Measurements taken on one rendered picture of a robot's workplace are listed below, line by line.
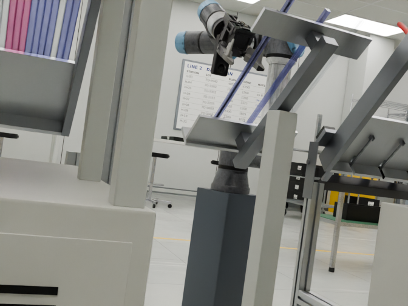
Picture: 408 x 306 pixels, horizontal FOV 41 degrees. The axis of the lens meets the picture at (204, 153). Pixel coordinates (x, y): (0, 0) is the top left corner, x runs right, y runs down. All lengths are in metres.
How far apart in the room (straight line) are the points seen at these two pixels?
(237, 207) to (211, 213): 0.10
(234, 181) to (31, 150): 6.20
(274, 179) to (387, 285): 0.38
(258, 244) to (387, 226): 0.32
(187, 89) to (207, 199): 6.43
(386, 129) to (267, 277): 0.56
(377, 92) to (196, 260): 0.97
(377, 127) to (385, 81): 0.20
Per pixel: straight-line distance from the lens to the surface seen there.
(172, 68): 8.41
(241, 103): 8.73
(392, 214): 1.40
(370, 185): 1.81
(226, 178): 2.03
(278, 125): 1.43
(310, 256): 1.66
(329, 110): 9.52
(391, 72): 1.48
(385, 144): 1.72
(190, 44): 1.78
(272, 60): 2.03
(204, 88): 8.52
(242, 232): 2.05
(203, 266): 2.07
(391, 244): 1.39
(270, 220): 1.44
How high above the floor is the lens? 0.68
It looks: level
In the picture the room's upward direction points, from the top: 8 degrees clockwise
